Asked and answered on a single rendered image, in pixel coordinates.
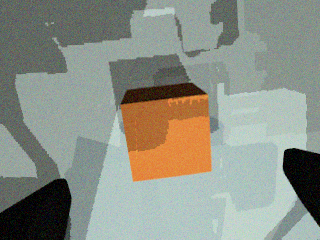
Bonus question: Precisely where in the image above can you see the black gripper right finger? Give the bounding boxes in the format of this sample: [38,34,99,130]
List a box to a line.
[283,148,320,227]

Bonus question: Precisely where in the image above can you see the orange block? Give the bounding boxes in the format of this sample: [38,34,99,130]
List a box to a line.
[121,83,212,183]

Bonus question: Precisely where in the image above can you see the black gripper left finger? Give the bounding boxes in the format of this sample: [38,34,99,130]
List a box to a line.
[0,179,72,240]

